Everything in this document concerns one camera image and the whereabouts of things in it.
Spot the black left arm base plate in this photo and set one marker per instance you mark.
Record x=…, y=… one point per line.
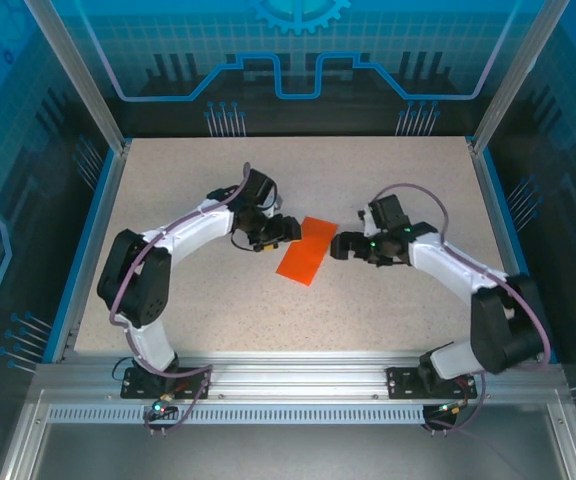
x=195, y=374

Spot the grey metal sheet panel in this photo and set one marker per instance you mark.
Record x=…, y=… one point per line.
x=288, y=455

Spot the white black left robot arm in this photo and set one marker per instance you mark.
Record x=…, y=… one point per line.
x=188, y=235

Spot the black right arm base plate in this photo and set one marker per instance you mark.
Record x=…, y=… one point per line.
x=400, y=385

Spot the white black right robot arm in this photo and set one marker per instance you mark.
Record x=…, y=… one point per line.
x=448, y=262

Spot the aluminium mounting rail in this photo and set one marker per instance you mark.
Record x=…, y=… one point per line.
x=293, y=375

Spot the aluminium frame post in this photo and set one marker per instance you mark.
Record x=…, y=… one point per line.
x=516, y=75
x=81, y=75

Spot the connector with green light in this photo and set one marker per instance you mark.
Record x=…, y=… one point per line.
x=160, y=407

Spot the connector with orange light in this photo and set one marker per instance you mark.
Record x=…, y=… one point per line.
x=450, y=409

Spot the aluminium table side rail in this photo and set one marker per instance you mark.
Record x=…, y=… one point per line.
x=491, y=200
x=101, y=225

